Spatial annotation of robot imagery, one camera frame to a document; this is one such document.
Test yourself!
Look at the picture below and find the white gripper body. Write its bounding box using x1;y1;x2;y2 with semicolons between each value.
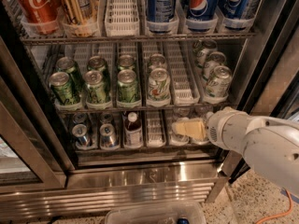
206;109;250;151

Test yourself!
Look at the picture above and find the white 7up can front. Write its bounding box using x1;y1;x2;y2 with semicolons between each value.
205;65;232;98

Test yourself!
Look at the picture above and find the white 7up can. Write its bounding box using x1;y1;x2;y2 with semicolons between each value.
192;39;218;68
205;65;232;98
202;51;226;82

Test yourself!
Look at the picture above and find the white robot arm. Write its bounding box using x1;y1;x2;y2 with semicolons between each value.
172;107;299;195

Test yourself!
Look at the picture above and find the white empty shelf tray middle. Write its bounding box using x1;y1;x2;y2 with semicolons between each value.
164;42;200;105

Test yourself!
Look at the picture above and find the white empty shelf tray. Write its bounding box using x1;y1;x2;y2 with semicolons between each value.
105;0;139;36
164;42;200;105

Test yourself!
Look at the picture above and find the white 7up can middle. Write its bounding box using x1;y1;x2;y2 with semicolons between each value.
202;51;226;82

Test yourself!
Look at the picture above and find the white green can front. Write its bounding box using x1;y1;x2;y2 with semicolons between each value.
148;68;170;101

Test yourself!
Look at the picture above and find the white green can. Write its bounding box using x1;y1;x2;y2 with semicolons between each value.
148;68;170;101
148;53;167;73

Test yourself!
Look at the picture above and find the white 7up can back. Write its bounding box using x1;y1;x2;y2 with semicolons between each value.
192;39;218;68

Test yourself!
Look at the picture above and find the white green can back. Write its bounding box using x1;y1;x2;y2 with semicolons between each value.
148;53;167;73

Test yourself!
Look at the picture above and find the silver blue can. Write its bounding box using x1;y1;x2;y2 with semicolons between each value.
99;112;114;124
100;123;119;150
72;124;91;147
72;113;88;125

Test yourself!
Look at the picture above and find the blue Pepsi can right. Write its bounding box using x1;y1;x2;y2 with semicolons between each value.
218;0;261;31

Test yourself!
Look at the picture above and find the blue Pepsi can logo front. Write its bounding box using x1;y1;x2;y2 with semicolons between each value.
186;0;219;32

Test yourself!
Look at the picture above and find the silver blue can front left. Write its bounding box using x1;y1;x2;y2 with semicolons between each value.
72;124;91;147

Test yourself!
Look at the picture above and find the silver blue can back left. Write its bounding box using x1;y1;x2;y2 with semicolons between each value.
72;113;88;125

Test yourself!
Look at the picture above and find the blue Pepsi can label side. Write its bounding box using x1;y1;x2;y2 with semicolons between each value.
146;0;176;34

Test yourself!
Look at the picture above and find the white empty shelf tray top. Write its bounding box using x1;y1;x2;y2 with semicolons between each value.
105;0;139;36

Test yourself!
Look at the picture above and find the green can back left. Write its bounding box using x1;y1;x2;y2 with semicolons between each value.
56;57;83;92

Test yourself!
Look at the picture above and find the green can front left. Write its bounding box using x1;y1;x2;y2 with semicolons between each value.
50;72;80;105

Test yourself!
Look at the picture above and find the fridge glass door left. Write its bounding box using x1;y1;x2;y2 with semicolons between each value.
0;35;76;194

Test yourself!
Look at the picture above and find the gold soda can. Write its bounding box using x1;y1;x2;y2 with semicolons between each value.
61;0;96;37

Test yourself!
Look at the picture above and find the red Coca-Cola can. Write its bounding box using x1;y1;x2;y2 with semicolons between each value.
17;0;58;35

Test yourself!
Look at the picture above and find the clear water bottle left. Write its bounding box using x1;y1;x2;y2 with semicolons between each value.
170;118;190;146

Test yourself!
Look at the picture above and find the brown drink bottle white cap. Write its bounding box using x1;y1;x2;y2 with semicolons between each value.
125;112;143;148

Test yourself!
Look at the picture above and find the clear plastic bin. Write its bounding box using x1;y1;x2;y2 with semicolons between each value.
105;201;206;224

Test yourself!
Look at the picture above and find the blue bottle cap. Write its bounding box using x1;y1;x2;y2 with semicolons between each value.
177;217;190;224

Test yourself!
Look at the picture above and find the orange cable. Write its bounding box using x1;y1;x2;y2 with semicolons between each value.
254;189;294;224

